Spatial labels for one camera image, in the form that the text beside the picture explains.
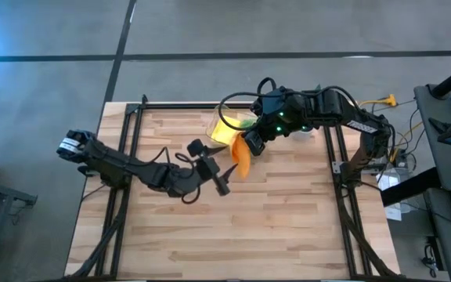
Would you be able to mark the grey desk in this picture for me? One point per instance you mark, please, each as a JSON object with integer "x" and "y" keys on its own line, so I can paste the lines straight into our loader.
{"x": 444, "y": 164}

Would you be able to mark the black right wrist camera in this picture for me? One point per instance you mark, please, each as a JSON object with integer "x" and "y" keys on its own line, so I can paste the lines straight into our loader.
{"x": 255, "y": 143}

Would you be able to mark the black aluminium table frame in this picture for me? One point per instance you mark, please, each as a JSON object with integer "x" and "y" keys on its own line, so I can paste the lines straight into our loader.
{"x": 178, "y": 105}

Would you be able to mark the yellow microfiber towel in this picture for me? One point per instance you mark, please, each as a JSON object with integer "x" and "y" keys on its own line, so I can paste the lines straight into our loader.
{"x": 225, "y": 127}

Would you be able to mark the clear plastic bin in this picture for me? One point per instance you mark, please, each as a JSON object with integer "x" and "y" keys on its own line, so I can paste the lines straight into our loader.
{"x": 213, "y": 133}

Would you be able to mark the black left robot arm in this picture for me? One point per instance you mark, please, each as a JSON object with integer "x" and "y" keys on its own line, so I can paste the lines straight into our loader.
{"x": 131, "y": 168}

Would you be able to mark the green microfiber towel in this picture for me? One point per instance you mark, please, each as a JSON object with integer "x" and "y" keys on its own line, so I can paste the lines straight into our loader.
{"x": 248, "y": 123}

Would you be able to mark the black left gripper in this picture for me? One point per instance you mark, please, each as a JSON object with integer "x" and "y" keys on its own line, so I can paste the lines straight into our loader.
{"x": 186, "y": 180}

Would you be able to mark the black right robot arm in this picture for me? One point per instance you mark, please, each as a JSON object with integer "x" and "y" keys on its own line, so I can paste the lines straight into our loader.
{"x": 351, "y": 117}

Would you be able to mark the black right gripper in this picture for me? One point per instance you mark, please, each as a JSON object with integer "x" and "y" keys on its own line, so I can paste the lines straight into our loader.
{"x": 284, "y": 113}

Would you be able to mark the orange microfiber towel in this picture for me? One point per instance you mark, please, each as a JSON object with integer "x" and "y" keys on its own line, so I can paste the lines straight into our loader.
{"x": 241, "y": 156}

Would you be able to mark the snake plant in white pot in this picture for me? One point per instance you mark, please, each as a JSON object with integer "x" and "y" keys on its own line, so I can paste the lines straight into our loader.
{"x": 303, "y": 136}

